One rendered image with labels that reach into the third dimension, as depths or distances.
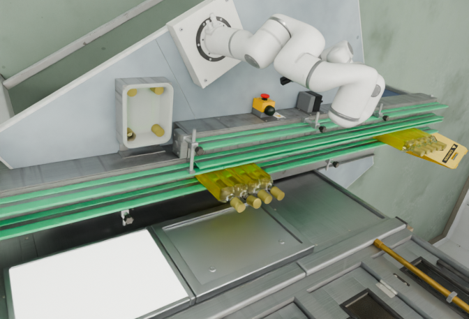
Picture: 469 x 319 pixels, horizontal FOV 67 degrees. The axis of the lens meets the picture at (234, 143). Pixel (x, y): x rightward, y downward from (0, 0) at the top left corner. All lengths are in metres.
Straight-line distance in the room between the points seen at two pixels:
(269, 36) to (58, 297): 0.90
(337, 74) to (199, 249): 0.69
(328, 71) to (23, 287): 0.98
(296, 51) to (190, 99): 0.54
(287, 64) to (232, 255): 0.63
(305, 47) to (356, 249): 0.75
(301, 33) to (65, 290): 0.94
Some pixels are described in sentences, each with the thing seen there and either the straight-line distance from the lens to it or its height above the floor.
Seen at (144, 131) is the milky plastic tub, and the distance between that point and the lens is 1.33.
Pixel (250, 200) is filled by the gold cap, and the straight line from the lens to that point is 1.21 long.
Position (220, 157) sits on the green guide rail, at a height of 0.92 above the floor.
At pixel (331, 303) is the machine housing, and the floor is 1.49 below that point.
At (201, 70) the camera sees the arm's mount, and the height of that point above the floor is 0.82.
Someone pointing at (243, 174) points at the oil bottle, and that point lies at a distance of 1.32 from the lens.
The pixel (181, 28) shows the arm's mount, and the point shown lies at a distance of 1.23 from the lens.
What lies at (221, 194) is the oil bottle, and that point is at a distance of 1.22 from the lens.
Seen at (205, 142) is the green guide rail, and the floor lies 0.92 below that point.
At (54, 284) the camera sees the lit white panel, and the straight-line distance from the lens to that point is 1.13.
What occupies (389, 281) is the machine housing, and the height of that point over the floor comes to 1.54.
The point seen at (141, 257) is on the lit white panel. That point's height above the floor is 1.11.
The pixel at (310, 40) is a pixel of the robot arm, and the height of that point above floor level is 1.21.
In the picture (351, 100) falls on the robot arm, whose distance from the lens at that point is 0.97.
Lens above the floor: 1.90
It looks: 46 degrees down
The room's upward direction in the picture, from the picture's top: 127 degrees clockwise
